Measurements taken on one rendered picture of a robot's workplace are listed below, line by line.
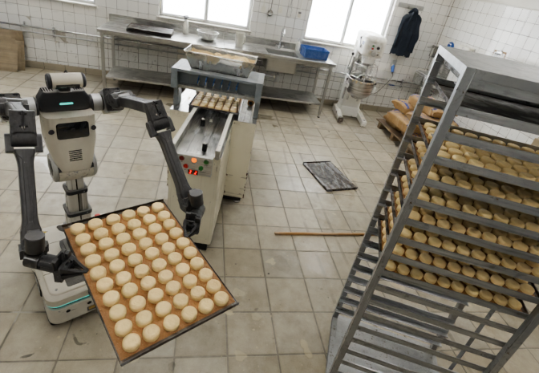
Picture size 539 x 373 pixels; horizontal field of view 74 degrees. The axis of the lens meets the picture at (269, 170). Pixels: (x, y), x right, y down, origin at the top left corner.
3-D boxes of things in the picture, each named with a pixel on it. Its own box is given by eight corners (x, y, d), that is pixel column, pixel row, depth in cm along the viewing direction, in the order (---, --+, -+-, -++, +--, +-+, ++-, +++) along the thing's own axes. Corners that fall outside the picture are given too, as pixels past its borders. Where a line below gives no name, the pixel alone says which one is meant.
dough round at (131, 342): (127, 356, 101) (127, 352, 100) (119, 342, 103) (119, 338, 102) (143, 346, 104) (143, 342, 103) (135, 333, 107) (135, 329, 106)
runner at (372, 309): (339, 302, 214) (341, 298, 213) (339, 298, 217) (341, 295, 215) (447, 338, 206) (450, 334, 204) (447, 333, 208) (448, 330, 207)
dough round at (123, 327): (135, 325, 109) (135, 321, 108) (127, 339, 105) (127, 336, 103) (120, 319, 109) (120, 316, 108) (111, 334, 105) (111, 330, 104)
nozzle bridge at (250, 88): (179, 96, 319) (181, 58, 303) (258, 110, 323) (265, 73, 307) (169, 108, 290) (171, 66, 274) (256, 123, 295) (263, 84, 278)
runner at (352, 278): (347, 281, 205) (349, 277, 204) (348, 277, 208) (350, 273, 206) (461, 317, 197) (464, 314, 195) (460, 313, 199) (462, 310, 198)
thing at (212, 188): (186, 196, 333) (192, 106, 290) (222, 202, 335) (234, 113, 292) (164, 246, 272) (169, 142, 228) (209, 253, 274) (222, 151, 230)
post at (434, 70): (331, 319, 226) (440, 45, 143) (331, 315, 229) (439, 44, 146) (336, 321, 226) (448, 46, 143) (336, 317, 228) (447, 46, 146)
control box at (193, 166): (176, 168, 239) (176, 151, 232) (211, 175, 240) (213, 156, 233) (174, 172, 236) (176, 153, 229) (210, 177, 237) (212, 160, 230)
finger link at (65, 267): (81, 274, 116) (53, 268, 115) (83, 289, 119) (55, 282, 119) (92, 259, 121) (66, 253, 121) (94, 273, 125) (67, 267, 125)
